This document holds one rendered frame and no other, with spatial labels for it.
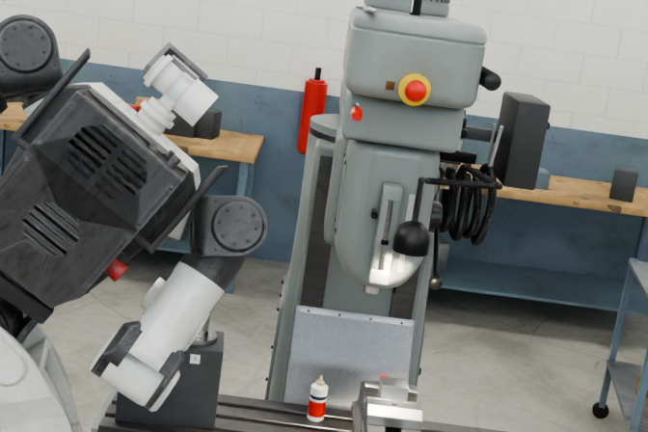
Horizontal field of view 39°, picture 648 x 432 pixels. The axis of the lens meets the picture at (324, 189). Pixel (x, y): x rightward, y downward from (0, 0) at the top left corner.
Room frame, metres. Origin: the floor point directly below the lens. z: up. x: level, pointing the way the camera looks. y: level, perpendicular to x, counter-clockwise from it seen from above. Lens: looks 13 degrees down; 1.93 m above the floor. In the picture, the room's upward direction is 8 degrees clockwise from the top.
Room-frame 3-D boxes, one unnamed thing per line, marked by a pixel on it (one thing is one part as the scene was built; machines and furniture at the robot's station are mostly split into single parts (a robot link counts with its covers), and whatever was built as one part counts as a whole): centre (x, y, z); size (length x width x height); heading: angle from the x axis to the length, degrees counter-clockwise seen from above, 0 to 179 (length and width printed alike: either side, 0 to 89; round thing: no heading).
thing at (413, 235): (1.77, -0.19, 1.46); 0.07 x 0.07 x 0.06
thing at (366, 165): (1.95, -0.14, 1.47); 0.21 x 0.19 x 0.32; 91
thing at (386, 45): (1.96, -0.14, 1.81); 0.47 x 0.26 x 0.16; 1
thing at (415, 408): (1.89, -0.22, 1.02); 0.12 x 0.06 x 0.04; 92
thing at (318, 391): (1.99, -0.05, 0.99); 0.04 x 0.04 x 0.11
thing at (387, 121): (1.99, -0.14, 1.68); 0.34 x 0.24 x 0.10; 1
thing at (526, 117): (2.25, -0.47, 1.62); 0.20 x 0.09 x 0.21; 1
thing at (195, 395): (1.92, 0.28, 1.03); 0.22 x 0.12 x 0.20; 97
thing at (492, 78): (1.98, -0.28, 1.79); 0.45 x 0.04 x 0.04; 1
